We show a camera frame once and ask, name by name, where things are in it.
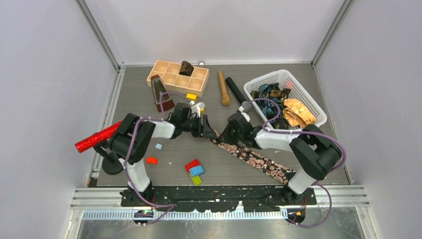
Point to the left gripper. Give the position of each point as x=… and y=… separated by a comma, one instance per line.
x=207, y=131

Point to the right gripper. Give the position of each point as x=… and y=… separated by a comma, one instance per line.
x=225, y=136

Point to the black pink floral tie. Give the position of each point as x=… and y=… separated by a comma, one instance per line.
x=277, y=171

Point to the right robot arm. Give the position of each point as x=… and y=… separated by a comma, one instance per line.
x=317, y=153

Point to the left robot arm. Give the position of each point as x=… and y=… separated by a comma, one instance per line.
x=125, y=149

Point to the black microphone silver head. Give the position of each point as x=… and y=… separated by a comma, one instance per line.
x=238, y=94

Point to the red toy brick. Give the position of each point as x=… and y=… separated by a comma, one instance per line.
x=192, y=164

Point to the blue patterned tie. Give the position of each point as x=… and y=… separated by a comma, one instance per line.
x=270, y=97

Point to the yellow block near tray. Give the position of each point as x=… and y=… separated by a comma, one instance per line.
x=191, y=97

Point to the blue toy brick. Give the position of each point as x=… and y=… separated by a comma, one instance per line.
x=196, y=171

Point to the wooden compartment tray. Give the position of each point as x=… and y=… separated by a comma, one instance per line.
x=173, y=81

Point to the yellow green translucent brick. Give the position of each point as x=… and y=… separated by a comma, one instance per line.
x=195, y=179

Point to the light blue small cube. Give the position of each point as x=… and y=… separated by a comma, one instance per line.
x=159, y=146

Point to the orange gold tie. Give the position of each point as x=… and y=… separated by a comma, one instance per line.
x=297, y=114

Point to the orange red small brick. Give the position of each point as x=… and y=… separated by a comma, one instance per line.
x=152, y=160

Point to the brown wooden metronome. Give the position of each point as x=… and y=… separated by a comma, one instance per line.
x=163, y=101

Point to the dark rolled tie in tray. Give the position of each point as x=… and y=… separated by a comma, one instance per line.
x=186, y=69

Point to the white plastic basket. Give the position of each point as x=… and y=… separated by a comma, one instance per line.
x=286, y=80

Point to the red glitter microphone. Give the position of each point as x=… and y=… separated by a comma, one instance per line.
x=97, y=137

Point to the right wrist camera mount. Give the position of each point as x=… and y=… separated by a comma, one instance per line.
x=242, y=110

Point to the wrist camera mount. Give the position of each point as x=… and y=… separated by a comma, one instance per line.
x=242, y=110
x=195, y=107

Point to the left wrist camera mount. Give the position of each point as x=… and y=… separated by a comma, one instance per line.
x=195, y=107

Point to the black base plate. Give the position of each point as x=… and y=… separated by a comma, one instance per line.
x=258, y=198

